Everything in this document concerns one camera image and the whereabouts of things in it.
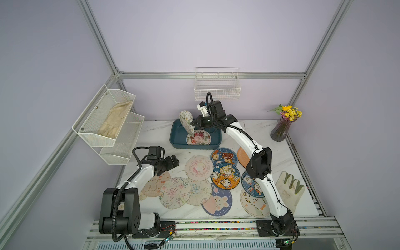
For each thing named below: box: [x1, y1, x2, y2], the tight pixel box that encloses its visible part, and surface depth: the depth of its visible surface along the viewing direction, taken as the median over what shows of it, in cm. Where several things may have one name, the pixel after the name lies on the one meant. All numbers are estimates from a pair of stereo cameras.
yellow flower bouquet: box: [267, 104, 303, 122], surface depth 95 cm
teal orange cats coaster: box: [210, 161, 241, 190], surface depth 94 cm
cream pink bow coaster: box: [158, 177, 192, 209], surface depth 86 cm
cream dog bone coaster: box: [239, 190, 271, 218], surface depth 82 cm
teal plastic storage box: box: [169, 118, 222, 149], surface depth 109 cm
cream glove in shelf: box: [97, 100, 134, 139], surface depth 81 cm
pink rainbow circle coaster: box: [184, 155, 214, 182], surface depth 97 cm
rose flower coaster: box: [185, 129, 212, 146], surface depth 110 cm
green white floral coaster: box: [179, 109, 195, 138], surface depth 93 cm
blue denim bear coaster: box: [209, 146, 239, 168], surface depth 103 cm
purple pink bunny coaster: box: [201, 183, 233, 217], surface depth 84 cm
